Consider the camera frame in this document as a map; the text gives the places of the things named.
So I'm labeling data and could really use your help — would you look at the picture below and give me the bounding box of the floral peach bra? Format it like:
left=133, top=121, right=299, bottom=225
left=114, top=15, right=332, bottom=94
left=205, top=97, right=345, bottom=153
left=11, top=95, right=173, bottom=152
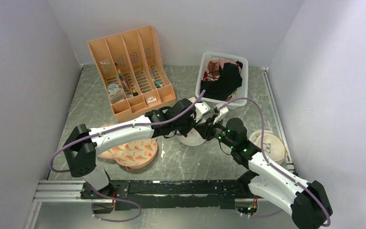
left=98, top=138, right=158, bottom=171

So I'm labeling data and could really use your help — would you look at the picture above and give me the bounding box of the pink bra in basket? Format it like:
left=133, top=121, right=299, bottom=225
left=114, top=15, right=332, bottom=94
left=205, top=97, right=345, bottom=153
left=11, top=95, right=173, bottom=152
left=203, top=58, right=243, bottom=81

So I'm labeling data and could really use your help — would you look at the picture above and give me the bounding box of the orange plastic file organizer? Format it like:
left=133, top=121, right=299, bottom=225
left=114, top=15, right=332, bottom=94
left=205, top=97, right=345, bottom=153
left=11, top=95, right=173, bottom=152
left=88, top=25, right=176, bottom=123

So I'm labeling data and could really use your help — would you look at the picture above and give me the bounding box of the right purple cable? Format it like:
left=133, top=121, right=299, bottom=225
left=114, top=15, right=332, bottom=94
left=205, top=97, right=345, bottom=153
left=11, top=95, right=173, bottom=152
left=217, top=97, right=332, bottom=228

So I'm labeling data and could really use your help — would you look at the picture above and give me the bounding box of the rainbow coloured pen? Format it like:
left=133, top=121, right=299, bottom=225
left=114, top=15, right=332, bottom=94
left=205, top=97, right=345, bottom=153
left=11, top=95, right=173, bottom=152
left=114, top=62, right=130, bottom=92

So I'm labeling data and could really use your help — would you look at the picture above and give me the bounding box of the round patterned tape roll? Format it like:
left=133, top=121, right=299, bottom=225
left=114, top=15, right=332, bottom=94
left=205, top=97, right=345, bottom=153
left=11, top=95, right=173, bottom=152
left=107, top=83, right=119, bottom=94

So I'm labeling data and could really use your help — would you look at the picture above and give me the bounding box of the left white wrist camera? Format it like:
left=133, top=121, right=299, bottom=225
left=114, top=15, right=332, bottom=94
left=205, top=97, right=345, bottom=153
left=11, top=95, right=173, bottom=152
left=194, top=101, right=211, bottom=123

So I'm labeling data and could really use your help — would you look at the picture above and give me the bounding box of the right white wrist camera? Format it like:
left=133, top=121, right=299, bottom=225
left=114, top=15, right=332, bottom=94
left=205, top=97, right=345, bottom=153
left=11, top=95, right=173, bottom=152
left=213, top=106, right=229, bottom=124

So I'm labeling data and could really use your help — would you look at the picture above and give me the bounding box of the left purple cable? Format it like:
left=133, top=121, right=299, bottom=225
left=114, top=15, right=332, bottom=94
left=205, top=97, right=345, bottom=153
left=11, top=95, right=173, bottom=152
left=49, top=90, right=206, bottom=223

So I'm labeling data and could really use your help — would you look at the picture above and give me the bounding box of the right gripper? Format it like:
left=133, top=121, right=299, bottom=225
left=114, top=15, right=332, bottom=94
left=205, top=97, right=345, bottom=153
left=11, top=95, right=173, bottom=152
left=194, top=114, right=236, bottom=149

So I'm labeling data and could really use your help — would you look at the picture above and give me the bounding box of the white mesh laundry bag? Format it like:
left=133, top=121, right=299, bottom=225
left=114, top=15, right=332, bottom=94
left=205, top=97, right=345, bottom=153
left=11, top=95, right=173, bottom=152
left=176, top=127, right=205, bottom=146

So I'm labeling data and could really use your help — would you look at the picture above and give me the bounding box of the small white staples box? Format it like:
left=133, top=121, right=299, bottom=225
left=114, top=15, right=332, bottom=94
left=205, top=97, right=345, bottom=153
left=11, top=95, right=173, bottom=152
left=145, top=96, right=157, bottom=104

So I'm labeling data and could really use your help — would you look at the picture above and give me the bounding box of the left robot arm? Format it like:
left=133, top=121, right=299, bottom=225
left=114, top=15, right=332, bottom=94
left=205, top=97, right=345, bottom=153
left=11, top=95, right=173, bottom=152
left=63, top=99, right=209, bottom=198

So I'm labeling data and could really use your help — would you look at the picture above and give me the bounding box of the purple cable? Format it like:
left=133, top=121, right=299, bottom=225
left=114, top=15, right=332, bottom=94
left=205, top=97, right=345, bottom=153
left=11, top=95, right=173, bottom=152
left=217, top=97, right=332, bottom=228
left=49, top=90, right=206, bottom=223

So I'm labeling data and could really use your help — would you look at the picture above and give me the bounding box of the beige bra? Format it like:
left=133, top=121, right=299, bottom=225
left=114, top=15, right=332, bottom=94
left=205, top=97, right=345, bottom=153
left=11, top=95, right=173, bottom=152
left=249, top=130, right=288, bottom=165

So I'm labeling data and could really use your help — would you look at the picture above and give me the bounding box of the white plastic basket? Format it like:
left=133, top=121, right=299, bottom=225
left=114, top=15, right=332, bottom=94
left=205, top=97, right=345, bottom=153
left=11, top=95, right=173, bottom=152
left=195, top=52, right=249, bottom=109

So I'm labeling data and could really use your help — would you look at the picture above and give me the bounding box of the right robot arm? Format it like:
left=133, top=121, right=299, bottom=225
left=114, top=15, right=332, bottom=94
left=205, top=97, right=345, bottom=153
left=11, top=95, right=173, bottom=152
left=195, top=118, right=333, bottom=229

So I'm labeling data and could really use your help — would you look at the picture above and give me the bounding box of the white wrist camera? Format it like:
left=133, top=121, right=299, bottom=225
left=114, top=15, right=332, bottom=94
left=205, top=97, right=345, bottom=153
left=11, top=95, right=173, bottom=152
left=194, top=101, right=211, bottom=123
left=213, top=106, right=229, bottom=124

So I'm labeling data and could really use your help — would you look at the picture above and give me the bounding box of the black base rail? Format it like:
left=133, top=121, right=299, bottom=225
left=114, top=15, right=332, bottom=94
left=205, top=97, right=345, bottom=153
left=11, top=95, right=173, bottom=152
left=80, top=179, right=255, bottom=211

